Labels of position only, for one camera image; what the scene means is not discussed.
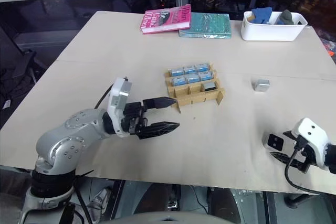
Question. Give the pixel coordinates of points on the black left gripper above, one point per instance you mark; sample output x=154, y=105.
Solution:
x=134, y=119

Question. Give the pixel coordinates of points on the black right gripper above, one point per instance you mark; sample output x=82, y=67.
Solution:
x=304, y=158

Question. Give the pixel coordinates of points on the white camera with black face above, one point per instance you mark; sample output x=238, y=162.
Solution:
x=275, y=141

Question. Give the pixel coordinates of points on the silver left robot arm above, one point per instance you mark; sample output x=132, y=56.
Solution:
x=65, y=140

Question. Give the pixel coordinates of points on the cardboard divider tray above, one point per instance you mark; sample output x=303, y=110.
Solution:
x=183, y=95

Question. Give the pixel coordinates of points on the black table leg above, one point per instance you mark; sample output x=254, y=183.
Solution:
x=118, y=200

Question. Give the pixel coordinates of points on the pink paperback book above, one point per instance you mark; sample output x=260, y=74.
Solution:
x=165, y=19

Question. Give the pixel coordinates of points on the teal book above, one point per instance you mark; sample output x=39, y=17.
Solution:
x=207, y=26

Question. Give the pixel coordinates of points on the grey shoe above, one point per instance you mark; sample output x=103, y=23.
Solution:
x=101, y=201

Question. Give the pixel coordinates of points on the orange red object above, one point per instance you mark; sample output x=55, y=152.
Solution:
x=331, y=51

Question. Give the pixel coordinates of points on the white plastic bin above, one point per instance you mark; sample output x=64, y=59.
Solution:
x=270, y=31

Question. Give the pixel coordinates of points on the grey cloth lump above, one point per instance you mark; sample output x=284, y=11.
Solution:
x=286, y=17

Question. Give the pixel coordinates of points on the blue sponge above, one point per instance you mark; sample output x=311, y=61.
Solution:
x=261, y=15

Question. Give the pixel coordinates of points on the black chair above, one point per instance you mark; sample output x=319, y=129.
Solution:
x=15, y=58

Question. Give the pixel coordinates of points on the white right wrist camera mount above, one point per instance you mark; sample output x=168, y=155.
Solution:
x=313, y=140

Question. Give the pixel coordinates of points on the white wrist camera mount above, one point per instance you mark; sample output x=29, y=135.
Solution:
x=313, y=140
x=118, y=98

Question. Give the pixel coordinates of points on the silver camera with blue face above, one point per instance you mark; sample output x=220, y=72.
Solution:
x=189, y=69
x=178, y=80
x=207, y=76
x=202, y=67
x=192, y=78
x=176, y=72

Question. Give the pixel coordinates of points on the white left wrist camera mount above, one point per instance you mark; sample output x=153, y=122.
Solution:
x=118, y=98

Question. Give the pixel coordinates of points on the dark silver camera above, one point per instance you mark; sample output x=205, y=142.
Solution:
x=209, y=86

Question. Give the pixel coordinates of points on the silver box camera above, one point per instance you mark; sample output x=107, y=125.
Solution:
x=261, y=85

